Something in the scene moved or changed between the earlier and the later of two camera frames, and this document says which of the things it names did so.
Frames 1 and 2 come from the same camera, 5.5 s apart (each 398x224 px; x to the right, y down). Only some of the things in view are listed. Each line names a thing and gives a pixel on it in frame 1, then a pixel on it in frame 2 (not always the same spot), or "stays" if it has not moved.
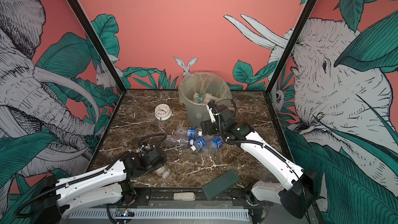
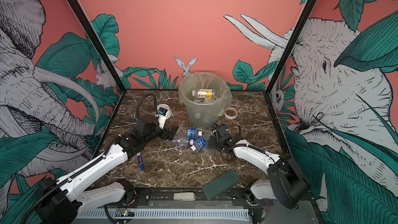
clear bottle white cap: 199,145 stays
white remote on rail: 184,196 stays
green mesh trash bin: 197,90 stays
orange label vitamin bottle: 162,171 to 204,93
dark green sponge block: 216,186 stays
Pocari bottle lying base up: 173,140 stays
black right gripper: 204,125 to 212,141
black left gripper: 164,163 to 171,135
